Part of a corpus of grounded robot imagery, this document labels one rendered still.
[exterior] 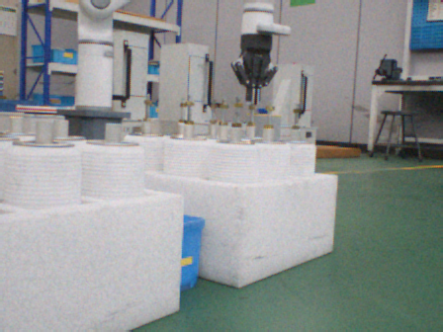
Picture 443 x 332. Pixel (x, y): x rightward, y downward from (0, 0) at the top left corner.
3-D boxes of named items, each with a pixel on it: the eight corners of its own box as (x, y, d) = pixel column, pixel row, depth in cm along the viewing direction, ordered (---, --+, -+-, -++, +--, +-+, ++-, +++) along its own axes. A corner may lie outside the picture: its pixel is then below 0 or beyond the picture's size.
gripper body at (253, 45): (261, 37, 132) (258, 75, 133) (232, 32, 127) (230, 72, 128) (281, 34, 126) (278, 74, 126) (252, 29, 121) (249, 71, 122)
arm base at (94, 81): (69, 109, 144) (71, 44, 142) (99, 111, 151) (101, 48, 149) (88, 110, 138) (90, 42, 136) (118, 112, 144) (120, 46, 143)
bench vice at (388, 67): (389, 83, 552) (391, 58, 549) (405, 83, 540) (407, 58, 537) (369, 79, 522) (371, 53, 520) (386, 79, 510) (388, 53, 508)
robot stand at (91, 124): (52, 218, 147) (55, 108, 144) (98, 213, 157) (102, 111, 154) (81, 227, 137) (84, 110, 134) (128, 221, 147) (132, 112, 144)
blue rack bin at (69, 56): (30, 64, 604) (30, 44, 602) (60, 67, 631) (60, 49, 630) (52, 62, 570) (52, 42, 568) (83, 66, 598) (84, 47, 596)
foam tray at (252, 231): (91, 248, 117) (94, 166, 115) (202, 224, 148) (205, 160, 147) (238, 289, 94) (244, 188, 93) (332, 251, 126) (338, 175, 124)
